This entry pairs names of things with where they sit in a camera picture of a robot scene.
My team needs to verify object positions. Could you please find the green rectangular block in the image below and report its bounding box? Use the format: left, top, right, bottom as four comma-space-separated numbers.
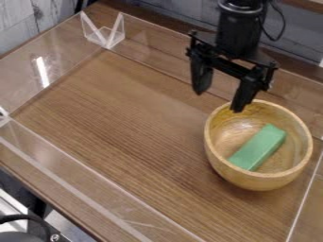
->
228, 124, 287, 171

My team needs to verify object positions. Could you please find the brown wooden bowl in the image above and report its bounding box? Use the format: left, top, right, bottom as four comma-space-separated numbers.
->
202, 99, 312, 191

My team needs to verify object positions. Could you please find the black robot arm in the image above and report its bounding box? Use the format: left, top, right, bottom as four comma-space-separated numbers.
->
185, 0, 279, 112

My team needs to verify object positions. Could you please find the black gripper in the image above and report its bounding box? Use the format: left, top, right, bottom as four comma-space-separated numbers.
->
185, 3, 280, 112

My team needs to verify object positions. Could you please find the black metal table frame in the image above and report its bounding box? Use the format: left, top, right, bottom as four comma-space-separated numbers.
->
0, 169, 73, 242

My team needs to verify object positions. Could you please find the black cable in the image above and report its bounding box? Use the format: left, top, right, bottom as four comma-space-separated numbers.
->
0, 214, 54, 240

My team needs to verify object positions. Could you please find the clear acrylic corner bracket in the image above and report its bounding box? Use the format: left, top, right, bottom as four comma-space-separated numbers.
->
80, 12, 125, 50

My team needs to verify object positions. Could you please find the clear acrylic tray wall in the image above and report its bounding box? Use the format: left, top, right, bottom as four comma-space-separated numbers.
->
0, 107, 205, 242

